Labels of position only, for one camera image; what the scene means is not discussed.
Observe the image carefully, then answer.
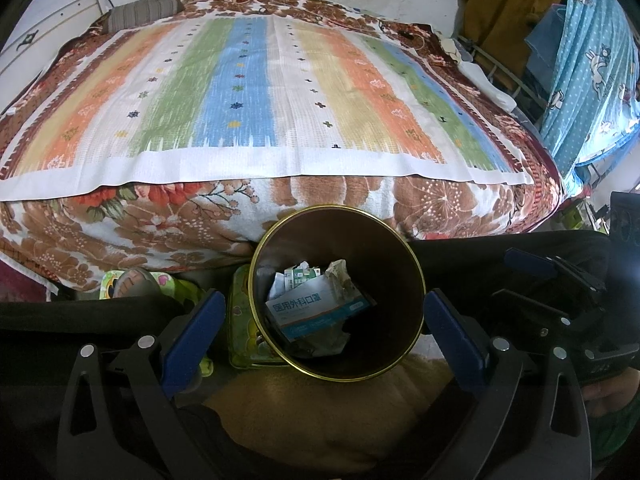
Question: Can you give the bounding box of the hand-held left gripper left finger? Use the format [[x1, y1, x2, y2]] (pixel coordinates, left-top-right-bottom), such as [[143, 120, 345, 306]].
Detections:
[[57, 290, 227, 480]]

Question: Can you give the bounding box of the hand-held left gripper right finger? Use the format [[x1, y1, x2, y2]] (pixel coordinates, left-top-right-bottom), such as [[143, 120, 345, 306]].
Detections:
[[425, 288, 593, 480]]

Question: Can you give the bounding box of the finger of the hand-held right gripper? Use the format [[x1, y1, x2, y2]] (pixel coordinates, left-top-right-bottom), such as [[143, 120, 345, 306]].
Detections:
[[492, 287, 593, 343], [503, 247, 607, 303]]

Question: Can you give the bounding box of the dark bin with gold rim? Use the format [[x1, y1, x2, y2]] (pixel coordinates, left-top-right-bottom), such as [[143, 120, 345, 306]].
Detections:
[[248, 204, 427, 395]]

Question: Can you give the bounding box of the long blue white box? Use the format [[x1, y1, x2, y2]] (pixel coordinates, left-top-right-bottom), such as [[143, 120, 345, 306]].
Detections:
[[264, 280, 374, 344]]

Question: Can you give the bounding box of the small white box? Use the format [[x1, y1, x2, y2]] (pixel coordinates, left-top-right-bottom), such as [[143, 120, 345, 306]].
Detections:
[[283, 265, 324, 291]]

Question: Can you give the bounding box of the white plastic wrapper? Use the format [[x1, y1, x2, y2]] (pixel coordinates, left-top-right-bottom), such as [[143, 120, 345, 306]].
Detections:
[[324, 258, 364, 302]]

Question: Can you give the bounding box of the person's right hand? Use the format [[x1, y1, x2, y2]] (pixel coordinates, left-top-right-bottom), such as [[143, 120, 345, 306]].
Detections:
[[582, 371, 640, 418]]

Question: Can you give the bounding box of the green patterned slipper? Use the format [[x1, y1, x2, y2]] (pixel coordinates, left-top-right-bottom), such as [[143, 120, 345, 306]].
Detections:
[[101, 266, 207, 307]]

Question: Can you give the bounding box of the brown floral blanket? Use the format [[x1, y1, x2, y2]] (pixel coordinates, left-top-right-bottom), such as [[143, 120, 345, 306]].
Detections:
[[0, 0, 564, 287]]

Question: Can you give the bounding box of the white folded cloth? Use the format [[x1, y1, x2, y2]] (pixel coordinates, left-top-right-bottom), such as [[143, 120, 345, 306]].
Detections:
[[459, 59, 519, 112]]

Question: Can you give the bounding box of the blue printed cloth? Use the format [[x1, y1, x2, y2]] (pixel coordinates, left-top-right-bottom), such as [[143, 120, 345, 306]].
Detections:
[[524, 0, 640, 182]]

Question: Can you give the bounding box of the mustard hanging garment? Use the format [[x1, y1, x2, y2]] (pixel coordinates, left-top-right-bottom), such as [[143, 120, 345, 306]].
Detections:
[[459, 0, 567, 67]]

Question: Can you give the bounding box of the striped colourful cloth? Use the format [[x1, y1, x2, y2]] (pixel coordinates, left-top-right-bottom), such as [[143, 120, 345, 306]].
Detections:
[[0, 12, 537, 204]]

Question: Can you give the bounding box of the grey striped pillow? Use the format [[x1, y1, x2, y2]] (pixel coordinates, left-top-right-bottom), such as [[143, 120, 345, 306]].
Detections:
[[107, 0, 184, 34]]

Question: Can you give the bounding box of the white headboard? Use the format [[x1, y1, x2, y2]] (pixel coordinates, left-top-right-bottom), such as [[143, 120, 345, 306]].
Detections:
[[0, 0, 114, 79]]

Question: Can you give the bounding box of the metal bed rail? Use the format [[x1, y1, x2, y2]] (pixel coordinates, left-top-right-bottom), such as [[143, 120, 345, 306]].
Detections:
[[452, 35, 547, 127]]

